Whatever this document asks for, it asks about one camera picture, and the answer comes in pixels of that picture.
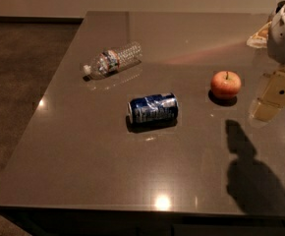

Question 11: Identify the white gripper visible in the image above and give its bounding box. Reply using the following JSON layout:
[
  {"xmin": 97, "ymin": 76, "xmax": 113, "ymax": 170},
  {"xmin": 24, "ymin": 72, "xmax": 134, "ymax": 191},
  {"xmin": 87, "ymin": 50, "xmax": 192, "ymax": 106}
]
[{"xmin": 250, "ymin": 3, "xmax": 285, "ymax": 122}]

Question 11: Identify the clear plastic water bottle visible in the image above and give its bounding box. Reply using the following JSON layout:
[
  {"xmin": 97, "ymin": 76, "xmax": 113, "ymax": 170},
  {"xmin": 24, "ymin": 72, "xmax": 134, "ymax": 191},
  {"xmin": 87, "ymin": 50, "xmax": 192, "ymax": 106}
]
[{"xmin": 83, "ymin": 41, "xmax": 142, "ymax": 80}]

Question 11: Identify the red yellow apple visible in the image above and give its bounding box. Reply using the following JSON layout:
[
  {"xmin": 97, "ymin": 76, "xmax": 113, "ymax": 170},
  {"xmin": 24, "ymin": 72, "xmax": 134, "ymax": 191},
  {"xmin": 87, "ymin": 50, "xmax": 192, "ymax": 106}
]
[{"xmin": 210, "ymin": 71, "xmax": 242, "ymax": 99}]

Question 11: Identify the snack jar with black lid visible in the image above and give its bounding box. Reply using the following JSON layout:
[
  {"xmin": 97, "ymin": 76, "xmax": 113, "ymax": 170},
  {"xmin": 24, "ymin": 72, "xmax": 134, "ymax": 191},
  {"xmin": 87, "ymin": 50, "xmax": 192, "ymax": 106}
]
[{"xmin": 247, "ymin": 0, "xmax": 285, "ymax": 48}]

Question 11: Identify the blue crushed soda can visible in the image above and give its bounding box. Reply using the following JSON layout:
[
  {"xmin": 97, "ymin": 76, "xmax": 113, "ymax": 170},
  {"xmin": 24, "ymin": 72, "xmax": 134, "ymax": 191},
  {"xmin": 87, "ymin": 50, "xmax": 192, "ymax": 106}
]
[{"xmin": 128, "ymin": 93, "xmax": 179, "ymax": 125}]

